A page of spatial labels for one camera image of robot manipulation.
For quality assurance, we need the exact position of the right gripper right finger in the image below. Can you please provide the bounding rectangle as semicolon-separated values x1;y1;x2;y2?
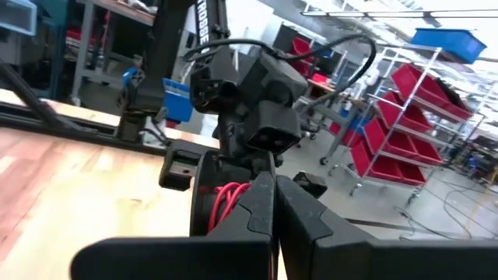
275;174;498;280

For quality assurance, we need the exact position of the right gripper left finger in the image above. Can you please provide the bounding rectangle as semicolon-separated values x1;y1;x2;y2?
69;170;275;280

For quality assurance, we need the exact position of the black plastic wire spool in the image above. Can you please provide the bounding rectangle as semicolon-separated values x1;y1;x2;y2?
189;149;281;238

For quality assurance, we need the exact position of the blue plastic crate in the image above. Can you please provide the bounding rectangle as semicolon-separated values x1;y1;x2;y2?
161;77;195;124

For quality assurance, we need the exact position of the red storage bin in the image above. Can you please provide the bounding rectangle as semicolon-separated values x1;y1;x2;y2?
391;63;474;121
349;140;428;187
377;91;433;134
362;116;444;166

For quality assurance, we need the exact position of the grey wheeled table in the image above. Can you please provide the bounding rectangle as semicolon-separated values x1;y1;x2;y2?
295;93;363;166

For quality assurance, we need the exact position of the metal storage rack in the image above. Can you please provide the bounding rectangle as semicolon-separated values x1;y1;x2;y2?
328;44;498;205

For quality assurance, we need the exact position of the grey metal workbench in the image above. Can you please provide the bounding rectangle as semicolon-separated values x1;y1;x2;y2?
64;0;156;106

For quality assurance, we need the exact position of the light blue bin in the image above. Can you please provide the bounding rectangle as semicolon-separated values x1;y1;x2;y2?
0;0;39;37

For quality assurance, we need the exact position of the blue storage bin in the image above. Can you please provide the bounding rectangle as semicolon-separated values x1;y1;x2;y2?
410;26;488;65

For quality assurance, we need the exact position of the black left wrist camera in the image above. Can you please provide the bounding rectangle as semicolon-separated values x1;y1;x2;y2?
244;100;303;156

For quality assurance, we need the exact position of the black metal table frame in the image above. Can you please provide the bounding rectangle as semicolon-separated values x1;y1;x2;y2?
0;58;219;156

